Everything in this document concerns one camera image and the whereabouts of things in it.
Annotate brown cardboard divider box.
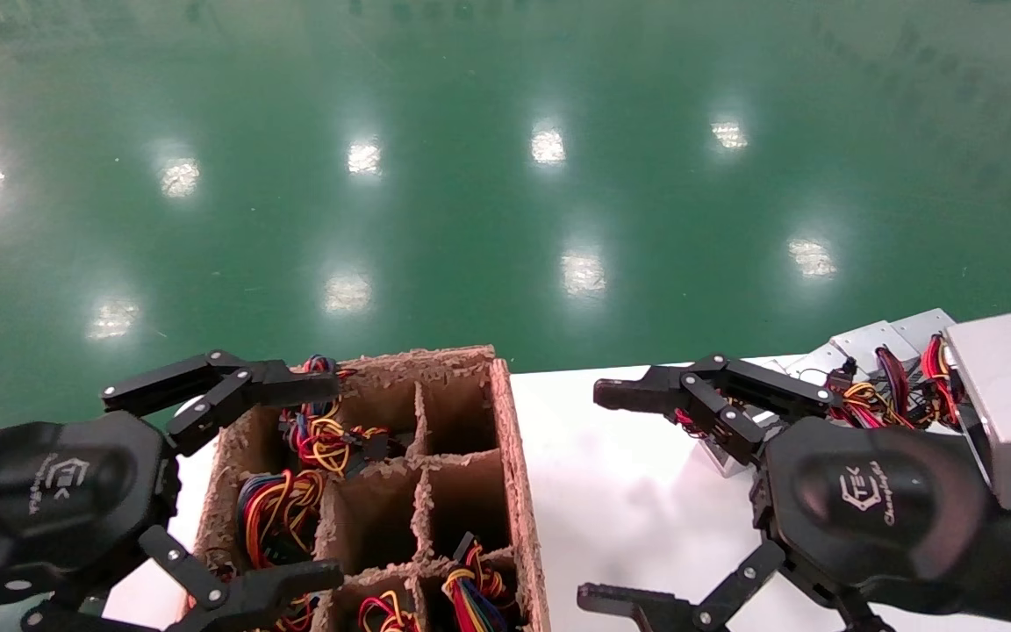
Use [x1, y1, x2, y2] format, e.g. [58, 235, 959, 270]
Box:
[181, 344, 552, 632]

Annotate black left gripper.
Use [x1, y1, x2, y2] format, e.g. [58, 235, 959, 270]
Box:
[0, 411, 345, 632]

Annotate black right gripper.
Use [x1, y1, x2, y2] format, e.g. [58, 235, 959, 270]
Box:
[576, 354, 1011, 632]

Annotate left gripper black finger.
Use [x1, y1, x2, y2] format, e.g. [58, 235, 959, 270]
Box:
[102, 349, 341, 457]

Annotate silver power supply coloured wires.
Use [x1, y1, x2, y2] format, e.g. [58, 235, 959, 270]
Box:
[440, 531, 517, 632]
[203, 549, 318, 632]
[280, 355, 394, 479]
[356, 590, 420, 632]
[828, 320, 921, 413]
[670, 406, 789, 479]
[782, 342, 897, 431]
[236, 468, 328, 570]
[890, 307, 967, 429]

